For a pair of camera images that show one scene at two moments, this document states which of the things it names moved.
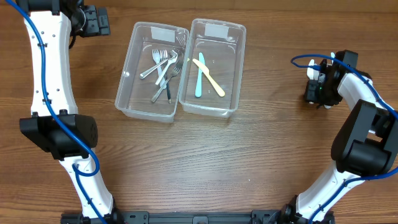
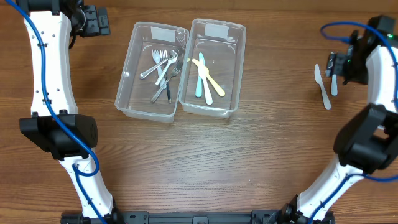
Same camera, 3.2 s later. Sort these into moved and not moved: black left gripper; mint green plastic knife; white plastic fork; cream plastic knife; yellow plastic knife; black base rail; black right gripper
Moved: black right gripper; cream plastic knife; white plastic fork
Not moved: black base rail; yellow plastic knife; mint green plastic knife; black left gripper
